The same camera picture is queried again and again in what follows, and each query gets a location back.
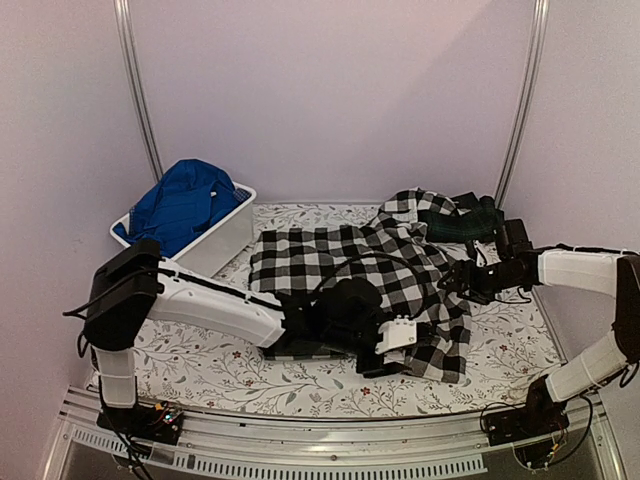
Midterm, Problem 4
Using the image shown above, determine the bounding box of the white plastic laundry bin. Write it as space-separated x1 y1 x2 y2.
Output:
111 181 256 277

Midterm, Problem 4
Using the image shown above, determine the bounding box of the black white checkered shirt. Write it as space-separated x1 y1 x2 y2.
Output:
248 188 471 384

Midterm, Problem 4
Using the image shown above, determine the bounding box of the black camera cable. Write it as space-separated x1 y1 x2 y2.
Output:
312 251 429 321

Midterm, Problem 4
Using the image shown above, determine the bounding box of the blue garment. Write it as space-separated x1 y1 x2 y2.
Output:
113 159 241 257

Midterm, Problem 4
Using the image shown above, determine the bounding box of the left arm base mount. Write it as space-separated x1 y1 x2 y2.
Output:
97 401 184 446

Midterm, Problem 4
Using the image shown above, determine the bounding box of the front aluminium rail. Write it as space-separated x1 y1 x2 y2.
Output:
43 388 630 479

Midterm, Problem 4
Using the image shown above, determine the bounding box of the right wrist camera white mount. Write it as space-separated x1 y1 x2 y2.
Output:
465 240 490 267

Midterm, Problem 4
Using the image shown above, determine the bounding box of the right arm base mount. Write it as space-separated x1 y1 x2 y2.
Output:
479 402 569 470

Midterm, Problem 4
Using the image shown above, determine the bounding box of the green plaid pleated skirt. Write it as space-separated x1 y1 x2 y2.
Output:
418 192 505 243

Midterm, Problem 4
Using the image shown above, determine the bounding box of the right aluminium frame post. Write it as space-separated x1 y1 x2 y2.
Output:
494 0 550 209

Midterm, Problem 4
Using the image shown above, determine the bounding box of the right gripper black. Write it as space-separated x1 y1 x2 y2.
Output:
439 259 524 305

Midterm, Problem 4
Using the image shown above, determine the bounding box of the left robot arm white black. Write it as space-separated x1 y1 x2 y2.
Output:
67 240 419 434

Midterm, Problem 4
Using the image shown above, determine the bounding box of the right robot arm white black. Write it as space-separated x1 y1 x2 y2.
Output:
438 219 639 436

